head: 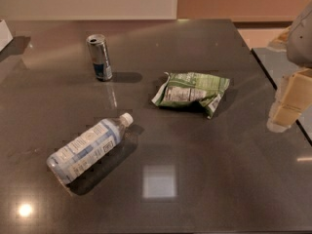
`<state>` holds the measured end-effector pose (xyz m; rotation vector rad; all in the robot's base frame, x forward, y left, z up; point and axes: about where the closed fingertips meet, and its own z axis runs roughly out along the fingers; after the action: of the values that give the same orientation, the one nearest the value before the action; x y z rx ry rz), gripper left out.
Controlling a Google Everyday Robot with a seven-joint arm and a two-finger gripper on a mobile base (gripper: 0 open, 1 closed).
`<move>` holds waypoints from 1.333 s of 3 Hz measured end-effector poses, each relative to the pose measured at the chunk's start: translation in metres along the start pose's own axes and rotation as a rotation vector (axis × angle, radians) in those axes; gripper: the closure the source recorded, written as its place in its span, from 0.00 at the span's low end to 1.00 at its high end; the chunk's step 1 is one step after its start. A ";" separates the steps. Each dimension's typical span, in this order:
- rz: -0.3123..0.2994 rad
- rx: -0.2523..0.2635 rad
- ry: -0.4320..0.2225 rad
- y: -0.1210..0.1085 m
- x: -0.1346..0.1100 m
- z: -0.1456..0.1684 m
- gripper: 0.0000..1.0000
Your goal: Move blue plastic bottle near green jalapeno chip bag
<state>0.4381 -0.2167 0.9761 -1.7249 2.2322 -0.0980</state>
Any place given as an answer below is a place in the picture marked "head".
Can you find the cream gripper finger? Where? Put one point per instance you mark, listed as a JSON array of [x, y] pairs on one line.
[[292, 98]]

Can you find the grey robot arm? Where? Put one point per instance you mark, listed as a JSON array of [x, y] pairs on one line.
[[298, 39]]

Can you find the green jalapeno chip bag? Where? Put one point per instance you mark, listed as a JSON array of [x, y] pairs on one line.
[[185, 89]]

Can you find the white box at table edge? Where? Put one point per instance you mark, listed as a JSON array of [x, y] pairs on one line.
[[5, 35]]

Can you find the blue label plastic water bottle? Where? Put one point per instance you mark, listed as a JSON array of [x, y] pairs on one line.
[[81, 153]]

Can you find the silver blue drink can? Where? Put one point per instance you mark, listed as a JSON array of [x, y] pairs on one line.
[[99, 56]]

